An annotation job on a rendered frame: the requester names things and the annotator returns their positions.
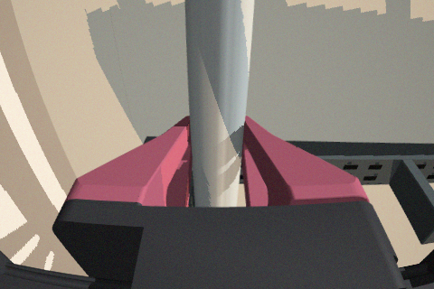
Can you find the tan wall panel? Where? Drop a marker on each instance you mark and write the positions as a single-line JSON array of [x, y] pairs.
[[112, 72]]

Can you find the dark grey wall rack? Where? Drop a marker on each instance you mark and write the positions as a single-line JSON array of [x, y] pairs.
[[404, 166]]

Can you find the grey metal bar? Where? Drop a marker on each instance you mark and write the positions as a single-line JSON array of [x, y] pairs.
[[218, 44]]

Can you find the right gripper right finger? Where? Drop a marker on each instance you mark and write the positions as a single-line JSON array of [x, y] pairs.
[[292, 175]]

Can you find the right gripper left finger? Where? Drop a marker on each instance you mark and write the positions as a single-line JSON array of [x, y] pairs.
[[143, 174]]

